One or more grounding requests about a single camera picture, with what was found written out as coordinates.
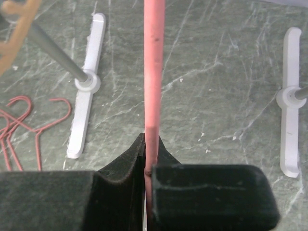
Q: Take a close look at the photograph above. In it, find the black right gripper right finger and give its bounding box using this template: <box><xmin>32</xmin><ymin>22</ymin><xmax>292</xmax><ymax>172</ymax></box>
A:
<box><xmin>150</xmin><ymin>141</ymin><xmax>281</xmax><ymax>231</ymax></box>

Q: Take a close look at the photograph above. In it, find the peach plastic hanger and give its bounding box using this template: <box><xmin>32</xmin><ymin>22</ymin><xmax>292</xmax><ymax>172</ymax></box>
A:
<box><xmin>0</xmin><ymin>0</ymin><xmax>41</xmax><ymax>75</ymax></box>

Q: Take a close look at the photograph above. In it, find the silver clothes rack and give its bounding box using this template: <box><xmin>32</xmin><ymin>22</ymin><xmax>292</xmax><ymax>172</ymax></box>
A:
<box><xmin>26</xmin><ymin>13</ymin><xmax>308</xmax><ymax>178</ymax></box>

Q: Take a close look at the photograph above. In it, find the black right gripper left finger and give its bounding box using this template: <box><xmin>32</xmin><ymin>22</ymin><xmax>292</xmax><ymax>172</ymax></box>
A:
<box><xmin>0</xmin><ymin>134</ymin><xmax>145</xmax><ymax>231</ymax></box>

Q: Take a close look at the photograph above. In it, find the pink wire hanger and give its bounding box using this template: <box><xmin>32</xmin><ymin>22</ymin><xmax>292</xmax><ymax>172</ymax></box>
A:
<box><xmin>144</xmin><ymin>0</ymin><xmax>165</xmax><ymax>218</ymax></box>
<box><xmin>0</xmin><ymin>96</ymin><xmax>32</xmax><ymax>171</ymax></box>
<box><xmin>0</xmin><ymin>98</ymin><xmax>72</xmax><ymax>171</ymax></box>

